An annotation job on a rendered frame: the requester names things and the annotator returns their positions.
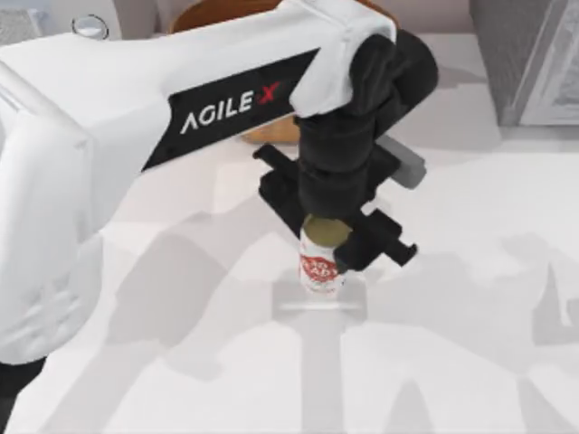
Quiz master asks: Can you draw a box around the red and white can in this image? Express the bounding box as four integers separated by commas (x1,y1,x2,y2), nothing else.
297,215,353,298

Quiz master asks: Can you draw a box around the grey cabinet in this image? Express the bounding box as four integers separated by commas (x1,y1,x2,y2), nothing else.
469,0,579,128

